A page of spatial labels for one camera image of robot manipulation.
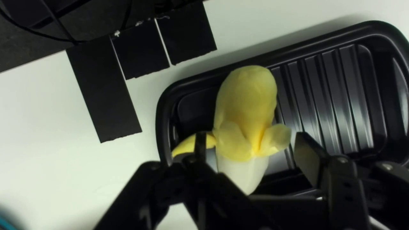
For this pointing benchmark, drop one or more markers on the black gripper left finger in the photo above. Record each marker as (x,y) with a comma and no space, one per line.
(201,151)

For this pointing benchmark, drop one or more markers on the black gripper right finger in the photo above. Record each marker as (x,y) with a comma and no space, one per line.
(317,164)

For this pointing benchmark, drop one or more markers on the plush peeled yellow banana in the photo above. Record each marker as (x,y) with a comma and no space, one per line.
(247,111)

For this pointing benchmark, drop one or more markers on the black ridged grill tray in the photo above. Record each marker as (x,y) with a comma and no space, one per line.
(340,85)

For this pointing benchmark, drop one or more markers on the long black tape strip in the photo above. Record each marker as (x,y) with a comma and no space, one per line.
(104,91)

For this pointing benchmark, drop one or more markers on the short black tape strip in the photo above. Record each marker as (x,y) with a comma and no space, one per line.
(187,33)
(141,49)

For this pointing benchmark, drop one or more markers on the small blue plate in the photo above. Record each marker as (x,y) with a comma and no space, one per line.
(5,220)

